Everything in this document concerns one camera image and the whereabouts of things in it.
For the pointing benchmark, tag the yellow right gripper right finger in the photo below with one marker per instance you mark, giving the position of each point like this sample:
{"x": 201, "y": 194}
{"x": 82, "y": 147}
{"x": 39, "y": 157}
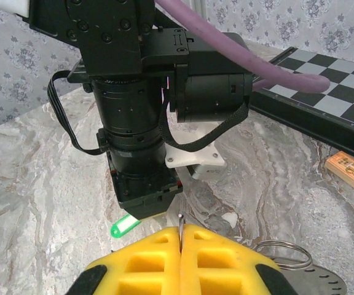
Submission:
{"x": 220, "y": 249}

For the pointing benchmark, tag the green plastic key tag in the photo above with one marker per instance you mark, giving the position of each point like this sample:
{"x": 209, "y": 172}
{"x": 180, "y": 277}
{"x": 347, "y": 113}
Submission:
{"x": 124, "y": 229}

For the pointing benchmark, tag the printed wooden block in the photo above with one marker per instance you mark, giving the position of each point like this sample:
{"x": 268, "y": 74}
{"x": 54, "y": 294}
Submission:
{"x": 349, "y": 172}

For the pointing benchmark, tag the black checkerboard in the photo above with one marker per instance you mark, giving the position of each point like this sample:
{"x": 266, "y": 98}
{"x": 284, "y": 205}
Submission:
{"x": 333, "y": 80}

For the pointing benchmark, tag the aluminium frame post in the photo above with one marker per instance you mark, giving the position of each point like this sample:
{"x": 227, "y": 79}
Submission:
{"x": 202, "y": 4}

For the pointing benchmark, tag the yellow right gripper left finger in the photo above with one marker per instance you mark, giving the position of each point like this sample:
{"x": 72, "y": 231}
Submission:
{"x": 146, "y": 242}

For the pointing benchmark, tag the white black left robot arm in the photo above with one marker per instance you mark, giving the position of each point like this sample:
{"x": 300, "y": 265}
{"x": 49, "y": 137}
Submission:
{"x": 11, "y": 6}

